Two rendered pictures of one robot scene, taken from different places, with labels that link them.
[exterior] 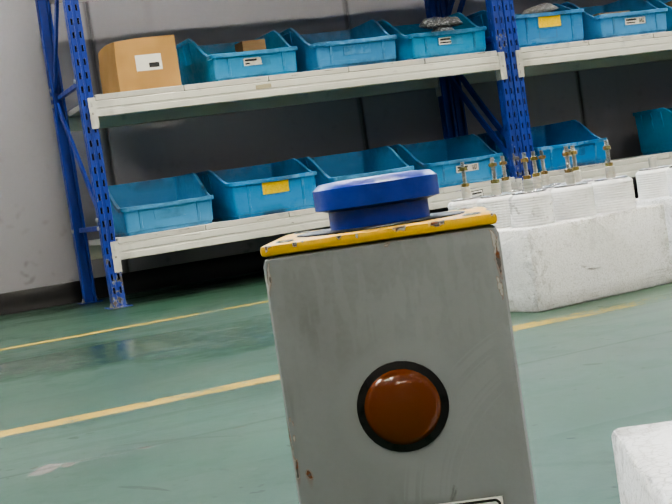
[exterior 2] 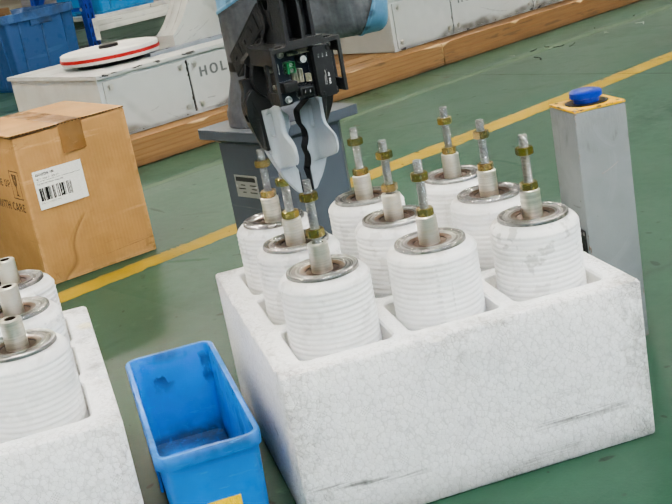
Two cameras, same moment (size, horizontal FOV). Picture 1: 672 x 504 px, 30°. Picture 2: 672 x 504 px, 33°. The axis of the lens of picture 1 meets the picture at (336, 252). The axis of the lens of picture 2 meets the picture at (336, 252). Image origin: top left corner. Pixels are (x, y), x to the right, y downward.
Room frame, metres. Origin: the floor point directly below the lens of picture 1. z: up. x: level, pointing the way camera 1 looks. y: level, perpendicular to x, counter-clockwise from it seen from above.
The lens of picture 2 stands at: (1.61, -0.73, 0.60)
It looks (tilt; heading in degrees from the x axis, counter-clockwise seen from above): 17 degrees down; 163
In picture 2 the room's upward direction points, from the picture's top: 11 degrees counter-clockwise
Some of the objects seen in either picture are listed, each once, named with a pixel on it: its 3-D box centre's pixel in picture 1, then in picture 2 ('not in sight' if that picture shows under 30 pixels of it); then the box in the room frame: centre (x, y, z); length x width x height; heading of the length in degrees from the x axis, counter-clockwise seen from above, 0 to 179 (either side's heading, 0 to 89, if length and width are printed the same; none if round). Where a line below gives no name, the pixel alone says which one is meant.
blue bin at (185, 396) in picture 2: not in sight; (197, 440); (0.45, -0.59, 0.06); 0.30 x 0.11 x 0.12; 176
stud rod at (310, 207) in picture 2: not in sight; (312, 215); (0.56, -0.44, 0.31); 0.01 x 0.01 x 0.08
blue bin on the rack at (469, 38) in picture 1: (423, 40); not in sight; (5.47, -0.51, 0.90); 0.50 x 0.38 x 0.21; 22
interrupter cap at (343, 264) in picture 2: not in sight; (322, 269); (0.56, -0.44, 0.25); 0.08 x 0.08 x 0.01
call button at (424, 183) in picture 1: (378, 207); (585, 97); (0.40, -0.02, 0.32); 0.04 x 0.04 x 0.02
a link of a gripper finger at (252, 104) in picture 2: not in sight; (266, 104); (0.56, -0.46, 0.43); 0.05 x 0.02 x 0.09; 95
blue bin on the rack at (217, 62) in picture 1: (235, 60); not in sight; (5.16, 0.29, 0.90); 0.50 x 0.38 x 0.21; 23
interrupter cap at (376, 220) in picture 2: not in sight; (394, 217); (0.45, -0.31, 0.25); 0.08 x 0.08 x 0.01
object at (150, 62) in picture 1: (138, 69); not in sight; (4.93, 0.66, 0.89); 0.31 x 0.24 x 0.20; 22
